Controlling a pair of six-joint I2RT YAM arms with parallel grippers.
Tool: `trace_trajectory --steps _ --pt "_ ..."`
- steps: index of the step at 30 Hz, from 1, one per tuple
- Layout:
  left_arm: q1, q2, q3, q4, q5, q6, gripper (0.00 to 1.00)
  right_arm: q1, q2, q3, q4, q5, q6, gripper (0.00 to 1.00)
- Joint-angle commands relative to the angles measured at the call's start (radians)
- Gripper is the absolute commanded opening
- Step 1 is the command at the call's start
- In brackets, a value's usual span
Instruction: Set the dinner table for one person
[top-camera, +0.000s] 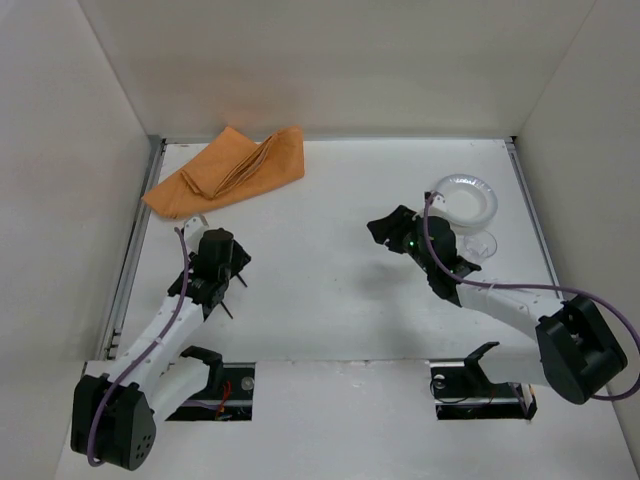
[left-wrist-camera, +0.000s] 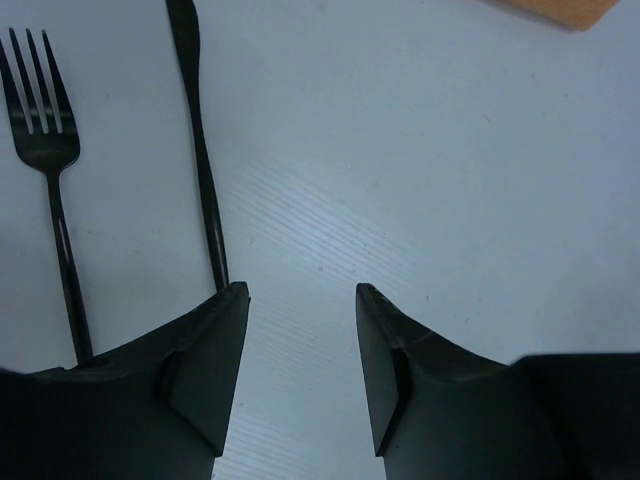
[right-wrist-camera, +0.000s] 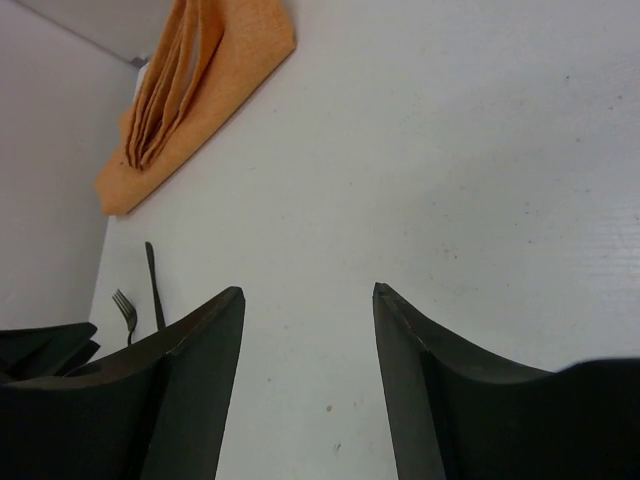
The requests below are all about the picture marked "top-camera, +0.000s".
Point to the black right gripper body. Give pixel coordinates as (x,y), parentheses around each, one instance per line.
(396,232)

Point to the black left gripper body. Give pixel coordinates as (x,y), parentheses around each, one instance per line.
(232,279)

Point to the black metal knife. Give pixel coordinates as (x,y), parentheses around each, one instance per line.
(241,279)

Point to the clear drinking glass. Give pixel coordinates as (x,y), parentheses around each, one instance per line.
(479,246)

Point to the white ceramic plate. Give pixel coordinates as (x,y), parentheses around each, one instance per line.
(471,204)

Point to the orange cloth placemat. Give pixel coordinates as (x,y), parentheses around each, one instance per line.
(232,168)

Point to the black metal fork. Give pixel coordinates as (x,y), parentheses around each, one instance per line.
(226,309)

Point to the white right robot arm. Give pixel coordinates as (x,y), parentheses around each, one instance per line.
(575,351)

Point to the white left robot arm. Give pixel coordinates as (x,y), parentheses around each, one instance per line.
(116,414)

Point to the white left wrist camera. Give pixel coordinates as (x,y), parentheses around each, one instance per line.
(194,228)

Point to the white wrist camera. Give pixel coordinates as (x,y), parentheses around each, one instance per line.
(194,228)
(435,199)

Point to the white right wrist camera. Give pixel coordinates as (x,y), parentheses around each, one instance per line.
(435,199)

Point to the right aluminium table rail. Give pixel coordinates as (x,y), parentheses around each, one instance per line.
(511,147)

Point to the aluminium table rail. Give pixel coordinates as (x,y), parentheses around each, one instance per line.
(114,316)
(511,147)

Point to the left aluminium table rail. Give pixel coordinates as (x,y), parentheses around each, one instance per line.
(114,316)

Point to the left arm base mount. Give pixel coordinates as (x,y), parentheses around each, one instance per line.
(228,399)

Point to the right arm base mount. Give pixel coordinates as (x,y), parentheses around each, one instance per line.
(462,392)

